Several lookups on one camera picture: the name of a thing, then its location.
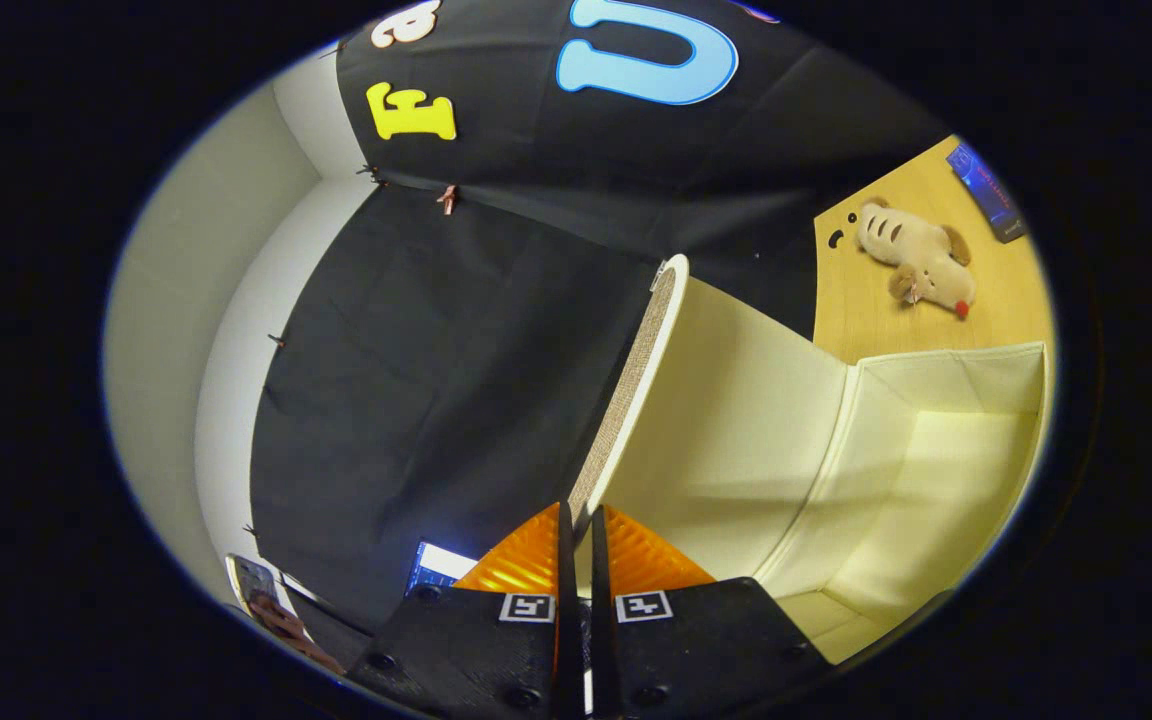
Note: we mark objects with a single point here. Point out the pink clip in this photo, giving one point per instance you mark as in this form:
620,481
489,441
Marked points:
448,198

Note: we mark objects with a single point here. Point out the lit screen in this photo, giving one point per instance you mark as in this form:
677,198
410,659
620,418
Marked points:
441,567

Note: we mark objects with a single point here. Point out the blue cover book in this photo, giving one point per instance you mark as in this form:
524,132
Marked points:
986,190

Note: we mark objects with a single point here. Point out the row of black clips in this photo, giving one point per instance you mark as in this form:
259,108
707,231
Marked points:
373,172

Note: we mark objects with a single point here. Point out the tan plush toy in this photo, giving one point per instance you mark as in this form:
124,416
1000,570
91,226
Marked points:
911,245

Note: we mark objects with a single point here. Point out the printed picture panel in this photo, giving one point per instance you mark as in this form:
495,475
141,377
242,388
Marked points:
271,605

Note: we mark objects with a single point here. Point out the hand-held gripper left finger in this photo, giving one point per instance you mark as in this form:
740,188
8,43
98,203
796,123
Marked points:
566,620

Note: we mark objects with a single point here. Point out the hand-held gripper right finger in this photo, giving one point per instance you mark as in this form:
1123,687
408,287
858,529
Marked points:
604,640

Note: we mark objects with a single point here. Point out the beige fabric storage box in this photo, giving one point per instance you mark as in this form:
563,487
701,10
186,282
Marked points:
736,420

